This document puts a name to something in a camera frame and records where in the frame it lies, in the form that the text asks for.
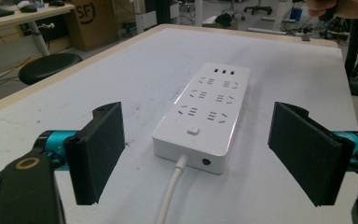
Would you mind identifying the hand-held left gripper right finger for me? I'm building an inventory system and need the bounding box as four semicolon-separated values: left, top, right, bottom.
267;101;356;208

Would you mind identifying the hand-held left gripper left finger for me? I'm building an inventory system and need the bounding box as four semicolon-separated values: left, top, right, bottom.
62;101;126;206

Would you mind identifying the white power strip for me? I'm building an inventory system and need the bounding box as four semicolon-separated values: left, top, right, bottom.
151;62;252;175

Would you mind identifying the black round stool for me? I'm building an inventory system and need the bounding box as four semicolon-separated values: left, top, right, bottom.
18;52;84;86

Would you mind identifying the brown cardboard box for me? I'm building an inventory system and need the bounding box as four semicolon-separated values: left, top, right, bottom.
62;0;119;52

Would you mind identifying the blue bin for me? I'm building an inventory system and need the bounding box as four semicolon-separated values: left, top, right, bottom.
290;7;304;21

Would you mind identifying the wooden desk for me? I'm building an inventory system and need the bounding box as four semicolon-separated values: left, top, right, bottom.
0;3;76;80

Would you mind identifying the black office chair base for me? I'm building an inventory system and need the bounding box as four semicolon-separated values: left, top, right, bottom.
243;0;273;16

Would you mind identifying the white table leg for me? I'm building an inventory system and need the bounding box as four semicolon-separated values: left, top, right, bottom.
193;0;204;28

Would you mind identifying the white power cable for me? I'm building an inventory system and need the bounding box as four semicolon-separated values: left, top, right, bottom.
154;153;190;224

